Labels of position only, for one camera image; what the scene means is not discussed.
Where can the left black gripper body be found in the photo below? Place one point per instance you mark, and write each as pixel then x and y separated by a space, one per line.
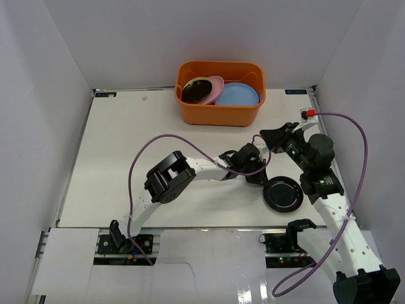
pixel 256 177

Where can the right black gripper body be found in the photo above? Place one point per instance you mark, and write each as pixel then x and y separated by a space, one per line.
pixel 291 144

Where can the glossy black plate front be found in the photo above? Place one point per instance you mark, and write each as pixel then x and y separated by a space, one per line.
pixel 283 194

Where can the blue plastic plate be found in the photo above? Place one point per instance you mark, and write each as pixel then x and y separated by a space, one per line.
pixel 237 94

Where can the pink plastic plate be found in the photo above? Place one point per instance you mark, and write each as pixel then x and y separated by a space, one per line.
pixel 217 87

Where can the small beige patterned plate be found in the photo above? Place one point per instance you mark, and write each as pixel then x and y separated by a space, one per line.
pixel 196 83

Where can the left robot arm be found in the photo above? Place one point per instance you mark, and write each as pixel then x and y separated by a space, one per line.
pixel 169 178

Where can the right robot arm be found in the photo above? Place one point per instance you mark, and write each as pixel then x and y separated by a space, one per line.
pixel 356 273

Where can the orange plastic bin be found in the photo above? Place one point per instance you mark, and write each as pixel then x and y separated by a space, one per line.
pixel 247 73

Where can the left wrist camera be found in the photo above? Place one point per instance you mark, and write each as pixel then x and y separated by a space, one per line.
pixel 262 148

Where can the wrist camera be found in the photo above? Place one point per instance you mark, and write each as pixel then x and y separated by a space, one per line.
pixel 262 148
pixel 309 119

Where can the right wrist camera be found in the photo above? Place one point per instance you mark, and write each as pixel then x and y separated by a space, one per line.
pixel 309 119

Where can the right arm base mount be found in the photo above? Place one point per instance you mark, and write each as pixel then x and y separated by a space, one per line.
pixel 279 254

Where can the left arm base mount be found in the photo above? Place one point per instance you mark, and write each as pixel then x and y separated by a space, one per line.
pixel 107 253

